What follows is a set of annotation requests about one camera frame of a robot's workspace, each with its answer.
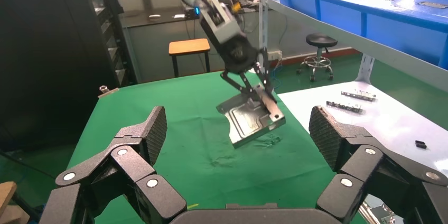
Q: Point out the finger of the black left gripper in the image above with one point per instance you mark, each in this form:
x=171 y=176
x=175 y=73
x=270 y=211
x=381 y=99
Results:
x=243 y=86
x=266 y=79

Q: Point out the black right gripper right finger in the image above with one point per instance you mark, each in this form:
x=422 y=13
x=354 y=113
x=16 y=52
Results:
x=364 y=170

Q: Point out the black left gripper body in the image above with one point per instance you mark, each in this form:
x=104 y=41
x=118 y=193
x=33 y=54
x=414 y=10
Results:
x=239 y=54

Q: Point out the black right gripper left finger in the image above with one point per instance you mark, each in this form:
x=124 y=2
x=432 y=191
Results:
x=133 y=180

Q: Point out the grey sheet metal tray part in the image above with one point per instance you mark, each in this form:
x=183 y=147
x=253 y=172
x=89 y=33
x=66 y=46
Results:
x=248 y=121

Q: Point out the white power strip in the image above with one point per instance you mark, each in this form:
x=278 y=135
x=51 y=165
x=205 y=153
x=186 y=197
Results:
x=276 y=55

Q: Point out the shiny metal part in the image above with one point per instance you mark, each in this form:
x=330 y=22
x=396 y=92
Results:
x=379 y=213

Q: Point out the wooden top stool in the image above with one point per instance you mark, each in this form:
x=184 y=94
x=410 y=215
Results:
x=189 y=46

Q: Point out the small black plastic part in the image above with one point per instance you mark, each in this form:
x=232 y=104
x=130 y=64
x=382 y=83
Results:
x=421 y=144

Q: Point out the black box with blue light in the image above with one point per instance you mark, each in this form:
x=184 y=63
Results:
x=192 y=13

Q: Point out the long connector strip part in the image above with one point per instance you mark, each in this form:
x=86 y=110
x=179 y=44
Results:
x=344 y=107
x=358 y=95

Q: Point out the black round swivel stool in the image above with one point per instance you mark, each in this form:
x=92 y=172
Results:
x=321 y=40

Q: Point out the green table cloth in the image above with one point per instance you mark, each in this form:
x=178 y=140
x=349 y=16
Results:
x=168 y=103

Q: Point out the metal table clamp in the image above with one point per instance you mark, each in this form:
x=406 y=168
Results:
x=108 y=93

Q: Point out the white metal shelf rack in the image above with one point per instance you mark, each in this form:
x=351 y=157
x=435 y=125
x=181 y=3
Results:
x=350 y=38

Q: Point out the blue plastic bin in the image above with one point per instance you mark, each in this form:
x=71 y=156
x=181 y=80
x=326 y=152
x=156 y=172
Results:
x=385 y=30

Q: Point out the wooden block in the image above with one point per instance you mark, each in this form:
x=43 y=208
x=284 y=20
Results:
x=5 y=194

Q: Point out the black shelf cabinet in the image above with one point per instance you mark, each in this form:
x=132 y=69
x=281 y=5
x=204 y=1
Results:
x=42 y=75

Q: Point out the flat grey metal plate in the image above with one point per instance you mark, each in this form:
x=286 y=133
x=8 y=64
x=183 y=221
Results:
x=433 y=4

